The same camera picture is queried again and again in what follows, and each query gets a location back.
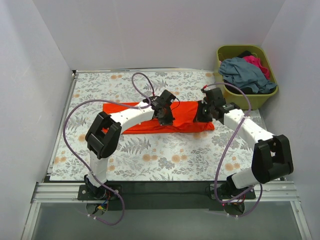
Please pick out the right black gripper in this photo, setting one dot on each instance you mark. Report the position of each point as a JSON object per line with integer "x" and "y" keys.
{"x": 203, "y": 113}

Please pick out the grey-blue t-shirt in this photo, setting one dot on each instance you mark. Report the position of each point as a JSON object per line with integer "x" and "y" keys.
{"x": 260, "y": 85}

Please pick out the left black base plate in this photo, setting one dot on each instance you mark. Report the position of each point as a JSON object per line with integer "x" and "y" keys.
{"x": 110, "y": 191}

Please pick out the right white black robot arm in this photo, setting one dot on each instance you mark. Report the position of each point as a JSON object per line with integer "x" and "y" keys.
{"x": 272, "y": 157}

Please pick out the olive green plastic bin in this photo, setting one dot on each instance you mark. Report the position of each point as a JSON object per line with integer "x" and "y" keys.
{"x": 233, "y": 50}

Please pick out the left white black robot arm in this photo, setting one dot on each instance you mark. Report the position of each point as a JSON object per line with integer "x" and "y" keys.
{"x": 103, "y": 136}

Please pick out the orange t-shirt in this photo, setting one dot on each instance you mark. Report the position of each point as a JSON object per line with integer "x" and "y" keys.
{"x": 184, "y": 113}

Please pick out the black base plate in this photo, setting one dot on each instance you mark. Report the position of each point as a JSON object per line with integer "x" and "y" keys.
{"x": 110, "y": 191}
{"x": 225, "y": 193}

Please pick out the aluminium frame rail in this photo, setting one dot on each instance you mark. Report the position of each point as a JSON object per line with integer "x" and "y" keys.
{"x": 164, "y": 211}

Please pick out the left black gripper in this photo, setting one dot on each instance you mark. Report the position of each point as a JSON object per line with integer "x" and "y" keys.
{"x": 164, "y": 113}

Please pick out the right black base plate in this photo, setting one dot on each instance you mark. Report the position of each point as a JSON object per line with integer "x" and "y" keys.
{"x": 225, "y": 193}

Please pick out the pink t-shirt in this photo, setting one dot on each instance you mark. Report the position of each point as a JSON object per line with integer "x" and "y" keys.
{"x": 257, "y": 62}

